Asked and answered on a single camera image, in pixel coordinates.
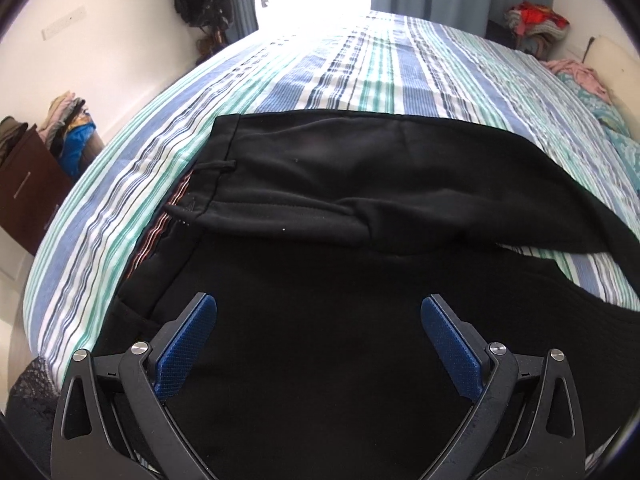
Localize black pants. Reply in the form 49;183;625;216
92;110;640;480

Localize teal floral pillow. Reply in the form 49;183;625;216
555;72;632;137
602;122;640;188

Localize bed with striped sheet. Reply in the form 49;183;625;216
22;10;640;386

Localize dark bags hanging on wall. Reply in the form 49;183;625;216
172;0;236;63

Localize red and grey blanket pile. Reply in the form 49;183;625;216
502;2;571;58

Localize olive green garment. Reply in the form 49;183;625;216
0;115;29;167

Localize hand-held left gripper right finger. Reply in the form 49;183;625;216
420;294;586;480

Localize cream headboard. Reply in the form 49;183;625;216
582;35;640;133

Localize pile of colourful clothes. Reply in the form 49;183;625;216
37;91;106;183

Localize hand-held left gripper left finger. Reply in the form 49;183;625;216
50;292;218;480

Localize brown drawer cabinet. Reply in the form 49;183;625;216
0;125;76;257

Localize pink cloth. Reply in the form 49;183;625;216
545;58;612;104

